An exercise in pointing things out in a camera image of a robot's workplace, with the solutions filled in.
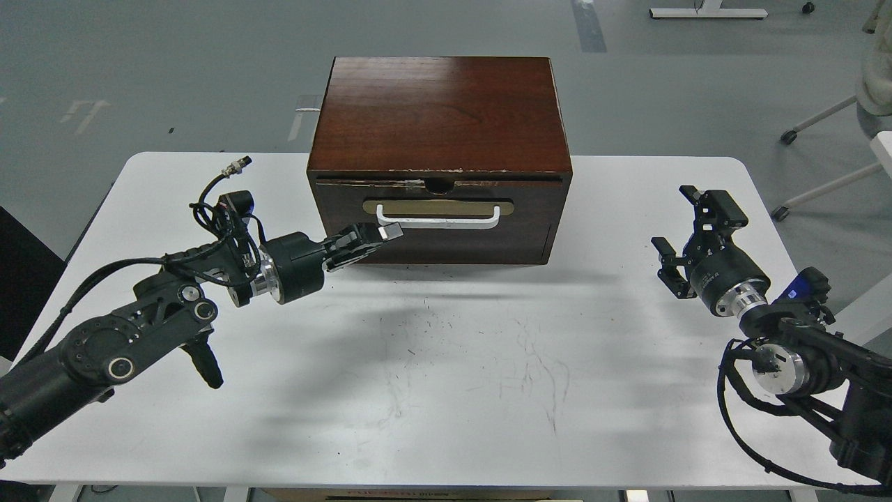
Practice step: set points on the white table base far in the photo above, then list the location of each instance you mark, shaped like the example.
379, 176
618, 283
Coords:
708, 10

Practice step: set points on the dark wooden cabinet box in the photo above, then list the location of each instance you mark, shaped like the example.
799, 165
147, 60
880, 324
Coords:
439, 120

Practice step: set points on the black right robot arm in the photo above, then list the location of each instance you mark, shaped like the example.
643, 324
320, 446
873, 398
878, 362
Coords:
787, 364

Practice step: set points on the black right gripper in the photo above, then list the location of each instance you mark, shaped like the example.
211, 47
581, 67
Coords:
716, 265

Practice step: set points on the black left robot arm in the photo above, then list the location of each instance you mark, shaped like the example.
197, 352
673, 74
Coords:
170, 311

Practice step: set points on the wooden drawer with white handle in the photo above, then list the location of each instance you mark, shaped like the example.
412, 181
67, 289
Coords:
475, 222

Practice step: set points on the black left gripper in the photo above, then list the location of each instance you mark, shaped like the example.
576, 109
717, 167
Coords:
293, 264

